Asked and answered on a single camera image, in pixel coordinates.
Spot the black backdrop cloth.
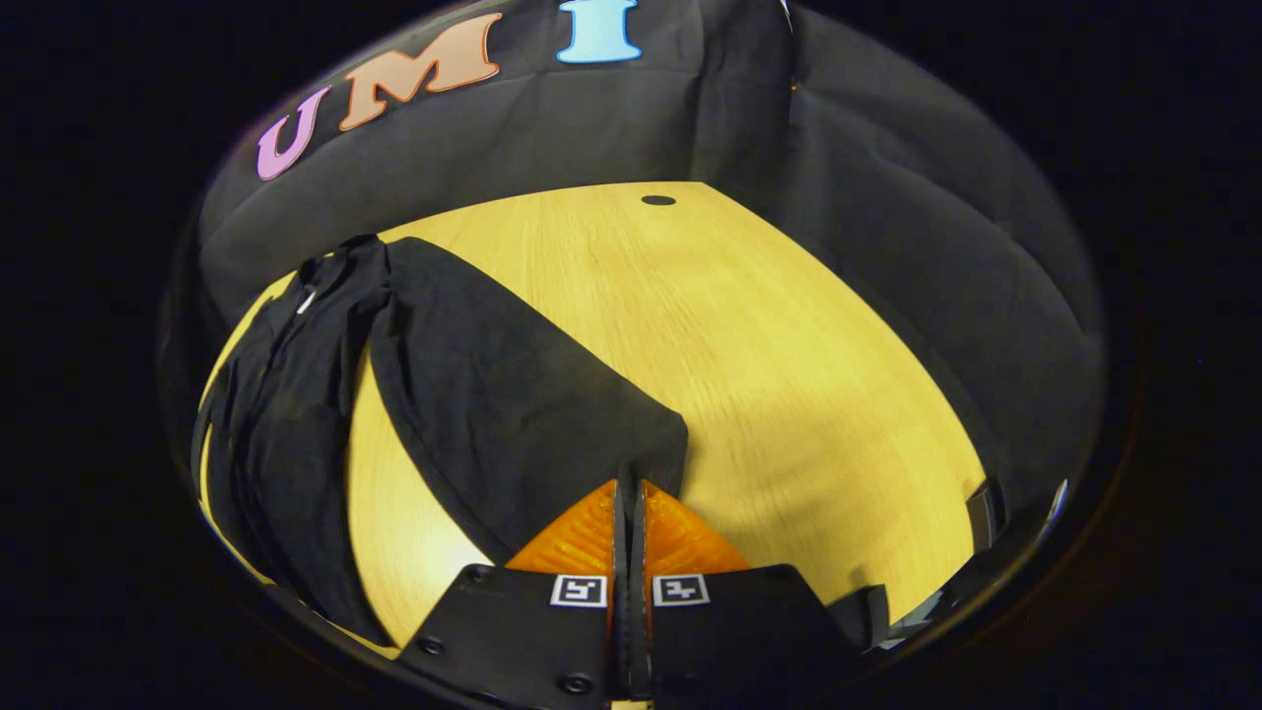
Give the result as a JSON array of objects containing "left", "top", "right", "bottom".
[{"left": 158, "top": 0, "right": 1105, "bottom": 514}]

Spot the black button-up garment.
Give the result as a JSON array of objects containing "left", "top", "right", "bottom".
[{"left": 190, "top": 234, "right": 689, "bottom": 647}]

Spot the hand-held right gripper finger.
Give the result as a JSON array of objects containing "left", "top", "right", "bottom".
[
  {"left": 394, "top": 478, "right": 629, "bottom": 709},
  {"left": 628, "top": 478, "right": 859, "bottom": 703}
]

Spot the dark furniture piece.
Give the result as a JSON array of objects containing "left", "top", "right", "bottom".
[{"left": 966, "top": 478, "right": 1007, "bottom": 553}]

